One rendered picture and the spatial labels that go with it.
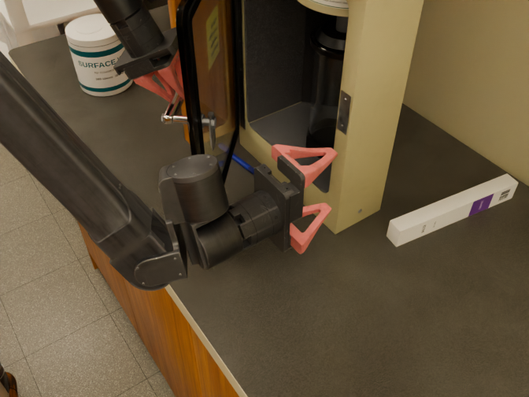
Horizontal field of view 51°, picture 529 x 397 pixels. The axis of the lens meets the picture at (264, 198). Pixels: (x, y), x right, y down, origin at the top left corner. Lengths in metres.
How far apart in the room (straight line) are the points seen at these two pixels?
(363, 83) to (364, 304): 0.35
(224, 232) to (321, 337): 0.31
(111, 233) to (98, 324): 1.49
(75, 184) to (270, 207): 0.22
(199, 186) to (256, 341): 0.35
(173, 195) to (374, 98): 0.38
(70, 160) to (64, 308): 1.61
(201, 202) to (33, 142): 0.18
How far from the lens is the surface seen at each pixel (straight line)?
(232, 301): 0.91
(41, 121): 0.58
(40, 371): 2.05
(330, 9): 0.85
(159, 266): 0.62
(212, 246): 0.62
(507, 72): 1.19
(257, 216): 0.64
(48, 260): 2.33
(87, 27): 1.36
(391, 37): 0.81
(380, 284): 0.95
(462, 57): 1.24
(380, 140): 0.92
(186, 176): 0.58
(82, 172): 0.59
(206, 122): 0.81
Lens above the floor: 1.68
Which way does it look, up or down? 44 degrees down
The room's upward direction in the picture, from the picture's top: straight up
